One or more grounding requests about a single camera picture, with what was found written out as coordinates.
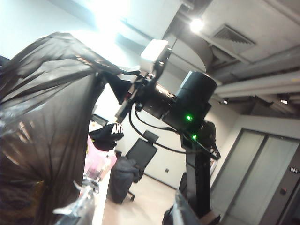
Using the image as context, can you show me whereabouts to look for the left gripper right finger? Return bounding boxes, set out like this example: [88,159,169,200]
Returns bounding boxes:
[163,189,203,225]

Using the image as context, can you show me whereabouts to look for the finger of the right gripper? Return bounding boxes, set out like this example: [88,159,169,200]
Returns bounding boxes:
[103,71,133,105]
[118,69,143,78]

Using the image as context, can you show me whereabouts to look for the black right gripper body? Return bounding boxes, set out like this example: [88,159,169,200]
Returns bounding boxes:
[130,78,177,120]

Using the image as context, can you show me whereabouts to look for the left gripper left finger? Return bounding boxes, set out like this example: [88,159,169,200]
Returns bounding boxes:
[52,180,96,225]

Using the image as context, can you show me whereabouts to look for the black garbage bag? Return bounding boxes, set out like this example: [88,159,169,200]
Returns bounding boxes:
[0,32,139,225]

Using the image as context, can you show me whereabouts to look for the black cap white letters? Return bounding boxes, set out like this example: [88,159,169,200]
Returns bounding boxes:
[89,123,125,152]

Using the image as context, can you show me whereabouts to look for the black office chair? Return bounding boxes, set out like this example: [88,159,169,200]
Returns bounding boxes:
[125,130,159,184]

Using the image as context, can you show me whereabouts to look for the round ceiling spotlight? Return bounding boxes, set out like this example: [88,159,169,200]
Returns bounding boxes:
[189,17,204,32]

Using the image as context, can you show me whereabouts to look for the grey elevator door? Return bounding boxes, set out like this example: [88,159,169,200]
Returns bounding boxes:
[225,127,300,225]

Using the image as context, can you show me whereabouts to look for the ceiling air vent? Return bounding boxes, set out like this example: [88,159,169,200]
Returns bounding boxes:
[212,23,255,51]

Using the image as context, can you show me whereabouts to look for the white ceiling pipe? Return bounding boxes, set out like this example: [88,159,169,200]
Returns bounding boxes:
[214,76,300,98]

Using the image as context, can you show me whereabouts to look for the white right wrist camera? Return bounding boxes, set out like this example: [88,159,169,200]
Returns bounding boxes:
[140,39,169,72]

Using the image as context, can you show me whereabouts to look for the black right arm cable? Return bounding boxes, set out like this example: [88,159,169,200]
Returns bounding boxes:
[128,103,221,160]

